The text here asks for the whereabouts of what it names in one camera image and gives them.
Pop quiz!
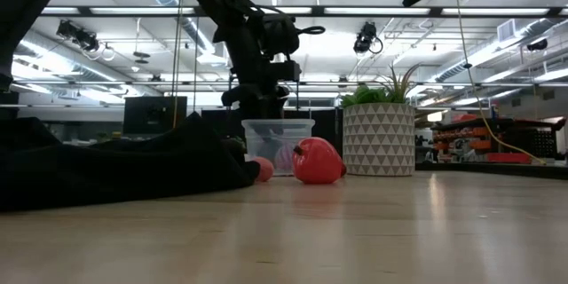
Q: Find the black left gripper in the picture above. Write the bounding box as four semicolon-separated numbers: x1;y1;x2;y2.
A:
221;59;303;121

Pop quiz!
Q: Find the clear plastic tupperware container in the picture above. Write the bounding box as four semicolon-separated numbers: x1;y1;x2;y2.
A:
241;118;317;177

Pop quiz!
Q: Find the purple striped onion toy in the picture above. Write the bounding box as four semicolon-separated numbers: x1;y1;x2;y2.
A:
273;141;296;172

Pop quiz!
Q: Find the small pink peach toy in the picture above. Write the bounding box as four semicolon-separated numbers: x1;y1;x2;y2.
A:
253;156;275;183

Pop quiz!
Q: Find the red pepper toy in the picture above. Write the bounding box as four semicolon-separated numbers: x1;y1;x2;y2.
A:
291;137;344;185

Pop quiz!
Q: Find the dark green leafy produce toy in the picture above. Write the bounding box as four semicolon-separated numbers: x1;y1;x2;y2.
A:
223;135;248;164

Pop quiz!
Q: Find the black overhead beam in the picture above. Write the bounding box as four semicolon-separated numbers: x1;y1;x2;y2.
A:
39;5;568;20

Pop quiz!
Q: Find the black partition panel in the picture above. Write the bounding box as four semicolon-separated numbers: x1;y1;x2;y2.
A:
201;108;343;163

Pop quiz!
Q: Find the white air vent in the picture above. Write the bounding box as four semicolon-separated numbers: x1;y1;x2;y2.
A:
496;19;517;43

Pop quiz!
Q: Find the green leafy plant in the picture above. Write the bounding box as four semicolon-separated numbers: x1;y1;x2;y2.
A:
340;84;391;108

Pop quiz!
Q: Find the spiky air plant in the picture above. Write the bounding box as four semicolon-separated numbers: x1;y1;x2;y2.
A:
380;62;422;105

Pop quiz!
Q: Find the black computer monitor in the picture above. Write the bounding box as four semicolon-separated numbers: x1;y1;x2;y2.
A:
122;96;188;136

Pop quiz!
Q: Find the white grey triangle pattern planter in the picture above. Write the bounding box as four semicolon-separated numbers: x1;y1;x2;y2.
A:
342;102;417;178

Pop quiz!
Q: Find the black cloth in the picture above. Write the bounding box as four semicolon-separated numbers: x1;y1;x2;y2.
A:
0;113;262;213

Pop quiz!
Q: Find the shelf with orange parts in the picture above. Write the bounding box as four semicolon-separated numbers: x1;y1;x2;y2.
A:
432;116;568;165

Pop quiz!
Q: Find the red plastic bin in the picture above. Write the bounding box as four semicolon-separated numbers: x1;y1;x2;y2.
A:
486;152;533;165

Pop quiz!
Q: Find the black counter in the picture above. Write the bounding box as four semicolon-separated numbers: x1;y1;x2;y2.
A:
415;161;568;182

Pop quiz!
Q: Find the black metal frame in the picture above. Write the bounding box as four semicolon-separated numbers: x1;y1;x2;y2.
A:
228;75;300;113

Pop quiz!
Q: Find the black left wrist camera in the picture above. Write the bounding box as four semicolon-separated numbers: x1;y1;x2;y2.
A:
260;12;301;57

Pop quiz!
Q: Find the thin dark hanging cable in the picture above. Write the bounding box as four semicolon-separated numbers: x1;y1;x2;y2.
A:
193;12;201;114

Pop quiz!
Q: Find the black ceiling camera with loop cable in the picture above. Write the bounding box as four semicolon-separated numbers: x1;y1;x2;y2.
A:
352;20;384;56

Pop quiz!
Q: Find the silver ceiling air duct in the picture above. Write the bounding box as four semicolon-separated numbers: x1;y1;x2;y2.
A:
434;17;568;83

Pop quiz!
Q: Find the black left wrist camera cable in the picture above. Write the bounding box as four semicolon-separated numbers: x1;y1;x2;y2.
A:
296;25;327;37

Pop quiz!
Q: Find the thin olive hanging cable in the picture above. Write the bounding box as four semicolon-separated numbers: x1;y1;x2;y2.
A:
171;0;185;127

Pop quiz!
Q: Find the yellow hanging cable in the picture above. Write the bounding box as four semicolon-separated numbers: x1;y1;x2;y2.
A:
455;0;548;166

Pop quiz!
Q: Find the thin black horizontal rail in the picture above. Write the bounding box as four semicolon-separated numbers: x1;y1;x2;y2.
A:
8;79;568;88

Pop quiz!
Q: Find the long black ceiling camera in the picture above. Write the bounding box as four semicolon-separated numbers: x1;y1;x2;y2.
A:
56;20;116;61

